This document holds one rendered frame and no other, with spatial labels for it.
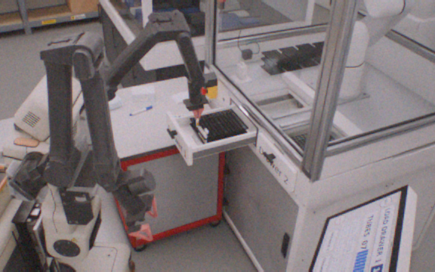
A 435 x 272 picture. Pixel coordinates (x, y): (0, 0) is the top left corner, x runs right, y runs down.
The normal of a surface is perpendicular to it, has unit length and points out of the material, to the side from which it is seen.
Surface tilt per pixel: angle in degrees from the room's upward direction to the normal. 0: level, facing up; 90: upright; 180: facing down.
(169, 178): 90
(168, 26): 30
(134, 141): 0
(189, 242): 0
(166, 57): 90
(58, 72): 102
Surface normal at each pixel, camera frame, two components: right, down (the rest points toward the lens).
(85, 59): -0.04, 0.58
